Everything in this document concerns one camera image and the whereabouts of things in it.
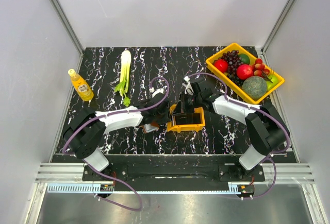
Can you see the dark green avocado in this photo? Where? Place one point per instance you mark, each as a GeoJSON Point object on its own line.
{"type": "Point", "coordinates": [244, 59]}

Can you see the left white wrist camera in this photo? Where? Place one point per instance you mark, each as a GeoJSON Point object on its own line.
{"type": "Point", "coordinates": [155, 92]}

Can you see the small orange plastic bin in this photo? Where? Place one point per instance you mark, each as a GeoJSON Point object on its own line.
{"type": "Point", "coordinates": [184, 128]}

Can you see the red lychee cluster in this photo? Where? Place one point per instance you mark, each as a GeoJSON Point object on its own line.
{"type": "Point", "coordinates": [259, 69]}

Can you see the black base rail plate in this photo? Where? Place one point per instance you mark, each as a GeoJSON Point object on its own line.
{"type": "Point", "coordinates": [224, 168]}

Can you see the brown leather card holder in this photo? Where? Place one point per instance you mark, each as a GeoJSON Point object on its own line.
{"type": "Point", "coordinates": [147, 128]}

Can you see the dark purple grape bunch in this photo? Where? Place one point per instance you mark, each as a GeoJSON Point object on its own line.
{"type": "Point", "coordinates": [233, 60]}

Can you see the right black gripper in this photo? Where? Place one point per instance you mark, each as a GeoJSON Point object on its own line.
{"type": "Point", "coordinates": [181, 107]}

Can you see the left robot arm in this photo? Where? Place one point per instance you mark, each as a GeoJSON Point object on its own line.
{"type": "Point", "coordinates": [84, 133]}

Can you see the red apple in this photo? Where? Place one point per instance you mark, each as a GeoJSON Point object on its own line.
{"type": "Point", "coordinates": [221, 65]}

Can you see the yellow juice bottle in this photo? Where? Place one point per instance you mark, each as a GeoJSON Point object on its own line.
{"type": "Point", "coordinates": [80, 85]}

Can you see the black credit card in bin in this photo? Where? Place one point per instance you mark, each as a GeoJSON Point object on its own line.
{"type": "Point", "coordinates": [186, 119]}

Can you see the large yellow fruit tray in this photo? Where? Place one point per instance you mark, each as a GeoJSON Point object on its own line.
{"type": "Point", "coordinates": [237, 89]}

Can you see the green netted melon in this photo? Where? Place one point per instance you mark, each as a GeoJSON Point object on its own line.
{"type": "Point", "coordinates": [255, 87]}

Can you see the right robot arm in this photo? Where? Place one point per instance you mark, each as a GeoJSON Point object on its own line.
{"type": "Point", "coordinates": [265, 127]}

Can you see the red pomegranate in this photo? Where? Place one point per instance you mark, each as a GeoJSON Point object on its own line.
{"type": "Point", "coordinates": [244, 72]}

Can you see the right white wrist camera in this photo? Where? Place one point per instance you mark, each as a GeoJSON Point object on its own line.
{"type": "Point", "coordinates": [187, 85]}

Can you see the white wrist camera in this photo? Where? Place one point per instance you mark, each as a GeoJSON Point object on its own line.
{"type": "Point", "coordinates": [187, 85]}
{"type": "Point", "coordinates": [155, 92]}

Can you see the green apple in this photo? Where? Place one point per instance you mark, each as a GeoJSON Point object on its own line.
{"type": "Point", "coordinates": [271, 82]}

